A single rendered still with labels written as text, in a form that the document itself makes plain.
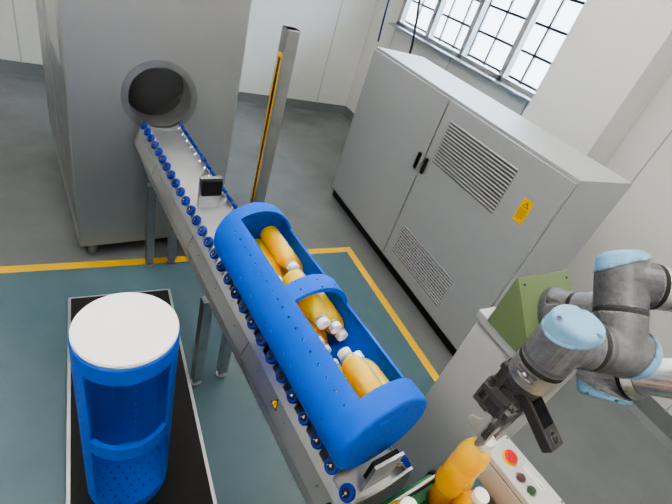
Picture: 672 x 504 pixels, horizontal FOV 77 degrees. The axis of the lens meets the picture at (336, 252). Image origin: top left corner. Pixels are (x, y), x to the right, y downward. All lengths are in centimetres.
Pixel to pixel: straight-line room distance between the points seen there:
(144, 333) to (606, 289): 113
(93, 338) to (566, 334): 112
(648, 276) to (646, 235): 274
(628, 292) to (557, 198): 160
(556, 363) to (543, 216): 175
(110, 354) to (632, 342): 118
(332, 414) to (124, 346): 59
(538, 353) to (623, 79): 285
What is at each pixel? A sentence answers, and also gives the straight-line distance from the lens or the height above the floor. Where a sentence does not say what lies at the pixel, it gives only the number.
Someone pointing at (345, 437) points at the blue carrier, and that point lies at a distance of 108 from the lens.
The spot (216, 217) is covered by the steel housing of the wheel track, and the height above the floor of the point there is 93.
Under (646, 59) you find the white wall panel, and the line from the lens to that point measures 351.
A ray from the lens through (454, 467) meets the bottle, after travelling 112.
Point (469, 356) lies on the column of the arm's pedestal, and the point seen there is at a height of 90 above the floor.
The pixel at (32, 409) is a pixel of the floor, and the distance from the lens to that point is 248.
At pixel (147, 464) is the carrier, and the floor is 16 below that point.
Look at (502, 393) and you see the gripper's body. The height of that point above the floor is 142.
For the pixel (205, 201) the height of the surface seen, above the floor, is 96.
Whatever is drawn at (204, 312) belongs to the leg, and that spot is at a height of 57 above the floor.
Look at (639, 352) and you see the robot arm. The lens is 93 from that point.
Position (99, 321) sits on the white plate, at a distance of 136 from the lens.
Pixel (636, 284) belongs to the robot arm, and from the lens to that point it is 94.
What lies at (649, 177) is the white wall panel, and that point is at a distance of 369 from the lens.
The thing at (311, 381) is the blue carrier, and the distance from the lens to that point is 114.
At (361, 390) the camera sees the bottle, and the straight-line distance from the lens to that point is 112.
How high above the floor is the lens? 204
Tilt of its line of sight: 35 degrees down
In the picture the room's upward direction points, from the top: 20 degrees clockwise
